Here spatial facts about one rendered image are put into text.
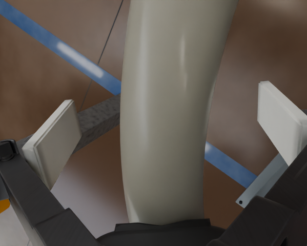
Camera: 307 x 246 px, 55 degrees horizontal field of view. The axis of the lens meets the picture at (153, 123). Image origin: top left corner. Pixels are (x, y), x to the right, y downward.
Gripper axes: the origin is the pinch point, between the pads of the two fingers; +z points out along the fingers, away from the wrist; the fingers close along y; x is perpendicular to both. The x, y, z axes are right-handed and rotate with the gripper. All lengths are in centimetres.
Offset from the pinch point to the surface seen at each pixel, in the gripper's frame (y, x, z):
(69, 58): -60, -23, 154
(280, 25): 47, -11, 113
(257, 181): 38, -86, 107
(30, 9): -80, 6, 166
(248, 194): 34, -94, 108
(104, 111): -25, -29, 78
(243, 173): 32, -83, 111
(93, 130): -27, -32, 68
